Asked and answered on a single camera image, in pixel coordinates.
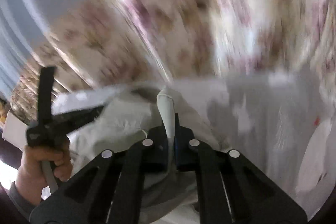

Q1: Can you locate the light green jacket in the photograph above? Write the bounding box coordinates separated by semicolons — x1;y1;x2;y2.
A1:
52;81;230;223

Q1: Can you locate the person's left hand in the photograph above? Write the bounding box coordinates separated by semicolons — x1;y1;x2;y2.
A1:
15;138;73;206

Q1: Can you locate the grey animal print bedsheet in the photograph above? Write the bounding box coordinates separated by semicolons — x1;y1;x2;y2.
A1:
52;69;336;219

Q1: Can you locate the blue floral curtain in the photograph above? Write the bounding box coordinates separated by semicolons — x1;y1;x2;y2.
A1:
1;0;335;122

